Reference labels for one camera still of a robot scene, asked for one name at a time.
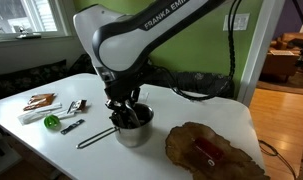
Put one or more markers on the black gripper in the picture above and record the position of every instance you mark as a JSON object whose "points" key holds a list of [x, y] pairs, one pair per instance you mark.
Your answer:
{"points": [[120, 90]]}

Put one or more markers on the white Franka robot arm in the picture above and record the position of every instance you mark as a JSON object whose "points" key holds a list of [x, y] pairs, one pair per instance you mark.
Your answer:
{"points": [[119, 44]]}

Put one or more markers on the brown silver snack wrapper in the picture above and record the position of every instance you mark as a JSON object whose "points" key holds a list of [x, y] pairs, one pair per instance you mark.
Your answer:
{"points": [[78, 105]]}

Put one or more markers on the small dark flat bar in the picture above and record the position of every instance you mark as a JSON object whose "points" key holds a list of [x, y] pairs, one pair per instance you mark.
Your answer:
{"points": [[72, 126]]}

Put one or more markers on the white table with grey leg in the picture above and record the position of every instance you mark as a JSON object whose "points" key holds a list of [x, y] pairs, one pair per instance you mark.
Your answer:
{"points": [[109, 160]]}

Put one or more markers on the green round ball toy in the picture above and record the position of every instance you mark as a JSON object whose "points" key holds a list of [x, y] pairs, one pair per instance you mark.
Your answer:
{"points": [[51, 122]]}

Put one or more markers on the orange snack packet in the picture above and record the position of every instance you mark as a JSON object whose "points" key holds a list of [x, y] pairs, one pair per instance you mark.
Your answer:
{"points": [[39, 100]]}

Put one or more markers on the white plastic wrapped cutlery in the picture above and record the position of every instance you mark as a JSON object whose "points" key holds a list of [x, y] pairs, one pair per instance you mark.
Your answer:
{"points": [[40, 113]]}

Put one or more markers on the brown leaf-shaped wooden tray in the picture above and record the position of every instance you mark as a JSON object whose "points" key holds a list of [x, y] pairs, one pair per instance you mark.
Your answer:
{"points": [[235, 165]]}

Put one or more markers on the red packet on tray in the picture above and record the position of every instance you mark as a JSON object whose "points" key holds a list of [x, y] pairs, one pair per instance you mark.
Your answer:
{"points": [[212, 153]]}

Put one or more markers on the silver pot with handle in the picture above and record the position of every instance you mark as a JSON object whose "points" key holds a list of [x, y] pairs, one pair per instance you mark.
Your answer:
{"points": [[132, 127]]}

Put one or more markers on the white wall light switch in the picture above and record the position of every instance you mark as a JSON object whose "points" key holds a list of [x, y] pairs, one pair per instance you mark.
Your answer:
{"points": [[240, 22]]}

